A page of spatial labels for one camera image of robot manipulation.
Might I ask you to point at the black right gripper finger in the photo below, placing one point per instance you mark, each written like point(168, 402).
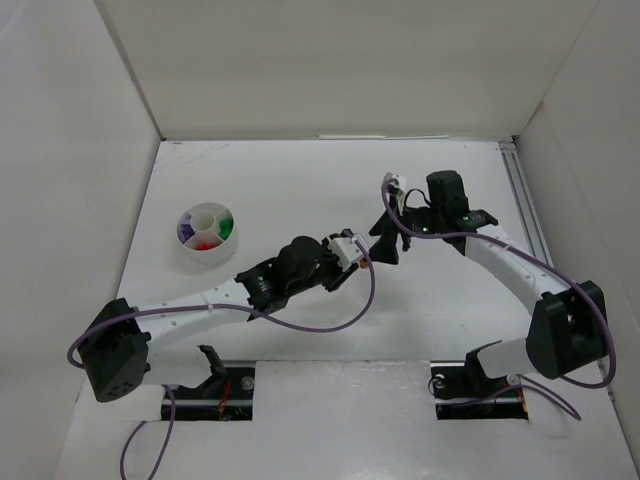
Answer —
point(382, 225)
point(384, 250)

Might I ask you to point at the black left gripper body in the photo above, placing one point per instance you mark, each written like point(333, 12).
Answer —
point(333, 273)

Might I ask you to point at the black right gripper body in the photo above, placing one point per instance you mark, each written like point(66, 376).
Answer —
point(392, 232)

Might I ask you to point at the green square lego brick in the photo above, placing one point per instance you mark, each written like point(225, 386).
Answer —
point(226, 228)

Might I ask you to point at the red lego brick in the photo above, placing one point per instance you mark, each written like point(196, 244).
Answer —
point(204, 247)

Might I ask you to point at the purple arched lego piece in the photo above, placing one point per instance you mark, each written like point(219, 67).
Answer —
point(185, 232)

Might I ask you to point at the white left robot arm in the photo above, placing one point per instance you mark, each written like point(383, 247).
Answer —
point(124, 347)

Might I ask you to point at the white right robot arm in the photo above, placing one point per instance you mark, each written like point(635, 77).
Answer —
point(568, 327)

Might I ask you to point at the white round divided container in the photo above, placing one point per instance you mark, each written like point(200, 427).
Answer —
point(205, 219)

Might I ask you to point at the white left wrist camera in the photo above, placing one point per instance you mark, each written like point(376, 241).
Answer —
point(349, 250)

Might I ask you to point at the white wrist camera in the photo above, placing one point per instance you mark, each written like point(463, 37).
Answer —
point(394, 189)
point(349, 250)

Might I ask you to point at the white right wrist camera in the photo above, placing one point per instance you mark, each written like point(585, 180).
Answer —
point(394, 189)

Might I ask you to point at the aluminium rail right side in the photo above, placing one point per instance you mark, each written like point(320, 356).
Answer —
point(533, 231)

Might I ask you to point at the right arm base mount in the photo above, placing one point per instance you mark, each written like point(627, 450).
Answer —
point(462, 391)

